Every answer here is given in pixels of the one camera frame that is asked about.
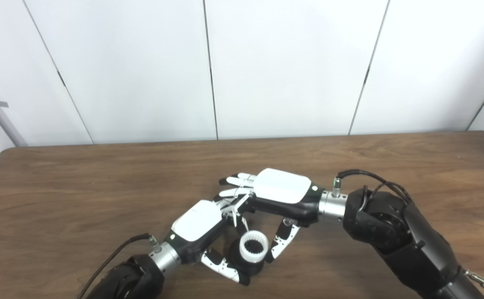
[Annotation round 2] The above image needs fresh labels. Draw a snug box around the grey wall corner post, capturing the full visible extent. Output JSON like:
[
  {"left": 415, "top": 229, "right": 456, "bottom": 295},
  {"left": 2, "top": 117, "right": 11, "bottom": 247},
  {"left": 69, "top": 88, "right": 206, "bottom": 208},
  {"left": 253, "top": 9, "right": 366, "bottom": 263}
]
[{"left": 0, "top": 73, "right": 28, "bottom": 147}]

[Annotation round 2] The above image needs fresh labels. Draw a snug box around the round black part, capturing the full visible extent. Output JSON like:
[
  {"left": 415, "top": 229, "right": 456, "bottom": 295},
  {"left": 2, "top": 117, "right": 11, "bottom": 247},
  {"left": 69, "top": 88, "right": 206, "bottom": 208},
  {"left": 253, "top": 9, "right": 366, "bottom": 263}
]
[{"left": 228, "top": 239, "right": 268, "bottom": 277}]

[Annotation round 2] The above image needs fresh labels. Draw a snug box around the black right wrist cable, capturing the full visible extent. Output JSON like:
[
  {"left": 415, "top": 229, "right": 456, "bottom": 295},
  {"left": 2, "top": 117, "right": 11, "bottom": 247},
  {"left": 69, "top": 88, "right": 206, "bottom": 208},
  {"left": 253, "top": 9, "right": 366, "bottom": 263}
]
[{"left": 332, "top": 169, "right": 484, "bottom": 290}]

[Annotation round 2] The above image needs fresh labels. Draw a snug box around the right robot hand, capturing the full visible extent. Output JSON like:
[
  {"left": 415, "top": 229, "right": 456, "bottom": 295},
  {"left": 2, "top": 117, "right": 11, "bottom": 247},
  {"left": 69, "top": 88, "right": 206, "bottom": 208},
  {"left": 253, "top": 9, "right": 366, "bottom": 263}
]
[{"left": 215, "top": 168, "right": 325, "bottom": 263}]

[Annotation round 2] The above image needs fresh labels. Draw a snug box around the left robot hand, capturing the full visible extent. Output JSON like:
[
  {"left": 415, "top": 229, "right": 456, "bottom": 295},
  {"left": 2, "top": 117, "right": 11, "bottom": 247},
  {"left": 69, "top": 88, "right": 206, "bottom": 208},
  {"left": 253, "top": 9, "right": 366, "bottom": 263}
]
[{"left": 165, "top": 199, "right": 251, "bottom": 286}]

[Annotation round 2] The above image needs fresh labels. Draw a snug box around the white ring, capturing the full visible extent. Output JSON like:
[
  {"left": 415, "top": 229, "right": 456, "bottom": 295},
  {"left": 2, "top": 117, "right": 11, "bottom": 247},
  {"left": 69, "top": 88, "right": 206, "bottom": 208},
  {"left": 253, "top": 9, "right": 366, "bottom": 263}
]
[{"left": 239, "top": 231, "right": 270, "bottom": 264}]

